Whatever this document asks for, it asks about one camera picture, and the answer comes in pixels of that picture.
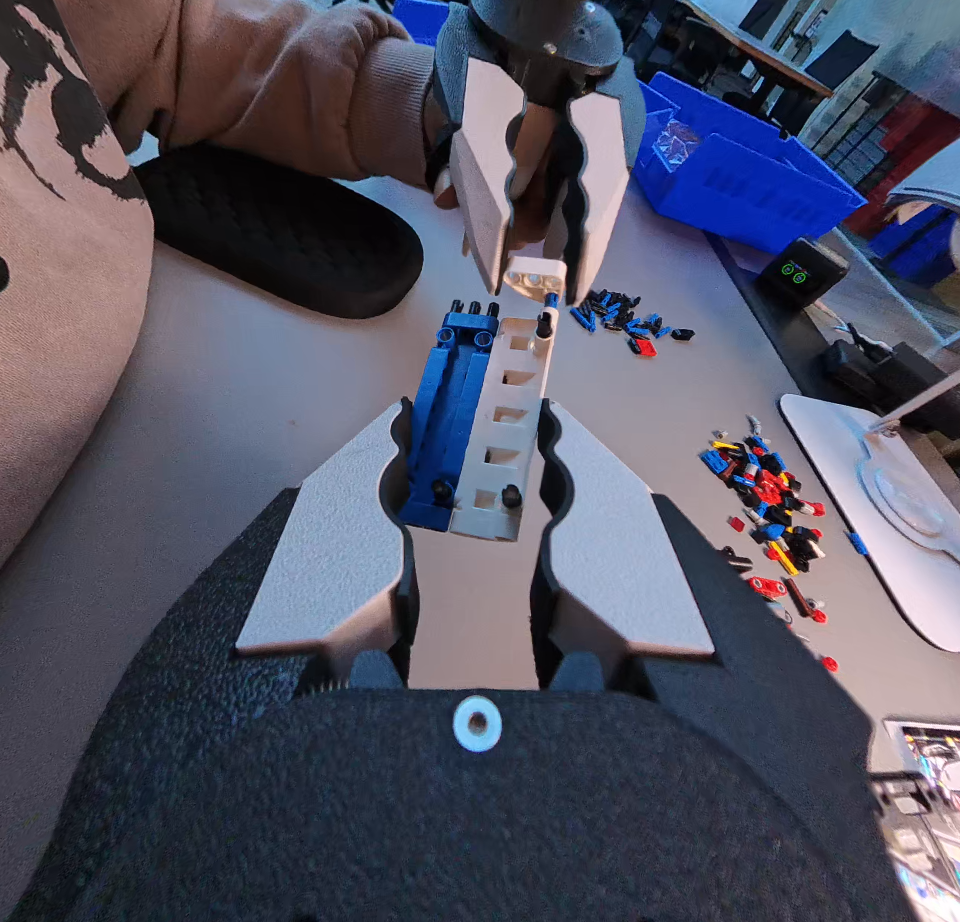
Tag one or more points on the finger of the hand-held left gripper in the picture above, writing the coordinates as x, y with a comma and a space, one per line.
600, 172
480, 157

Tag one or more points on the black textured armrest pad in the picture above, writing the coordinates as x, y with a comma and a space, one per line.
285, 232

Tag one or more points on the pile of blue black lego pins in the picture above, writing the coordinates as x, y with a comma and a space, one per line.
615, 314

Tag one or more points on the clear plastic bag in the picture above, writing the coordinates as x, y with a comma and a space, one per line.
675, 142

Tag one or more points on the black device with green lights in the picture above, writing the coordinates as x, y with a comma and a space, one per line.
802, 273

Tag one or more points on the white stand base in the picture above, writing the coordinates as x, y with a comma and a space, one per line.
840, 457

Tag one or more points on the black desk strip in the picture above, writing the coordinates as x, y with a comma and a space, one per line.
780, 337

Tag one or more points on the person's left forearm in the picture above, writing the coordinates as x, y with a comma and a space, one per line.
300, 74

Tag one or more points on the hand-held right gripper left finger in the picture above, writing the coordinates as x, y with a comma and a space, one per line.
330, 562

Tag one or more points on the pile of mixed lego pieces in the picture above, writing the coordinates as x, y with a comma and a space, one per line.
765, 487

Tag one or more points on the blue crate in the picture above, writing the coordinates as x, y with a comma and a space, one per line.
915, 251

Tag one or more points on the brown wooden table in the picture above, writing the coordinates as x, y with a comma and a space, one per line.
750, 44

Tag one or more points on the tagged blue plastic bin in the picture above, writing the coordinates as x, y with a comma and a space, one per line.
420, 22

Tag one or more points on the black chair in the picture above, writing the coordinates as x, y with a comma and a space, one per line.
840, 67

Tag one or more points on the lego car chassis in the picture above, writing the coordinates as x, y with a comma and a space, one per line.
922, 824

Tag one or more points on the person's left hand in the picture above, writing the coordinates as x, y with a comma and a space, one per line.
536, 187

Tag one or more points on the red cabinet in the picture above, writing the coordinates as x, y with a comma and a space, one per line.
915, 134

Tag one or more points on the blue and white lego assembly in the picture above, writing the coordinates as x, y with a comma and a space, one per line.
450, 427

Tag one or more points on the red lego plate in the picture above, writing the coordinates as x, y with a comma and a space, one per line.
643, 347

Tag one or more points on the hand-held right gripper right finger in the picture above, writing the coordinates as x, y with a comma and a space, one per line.
622, 569

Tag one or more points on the small white lego beam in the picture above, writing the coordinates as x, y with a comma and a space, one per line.
534, 275

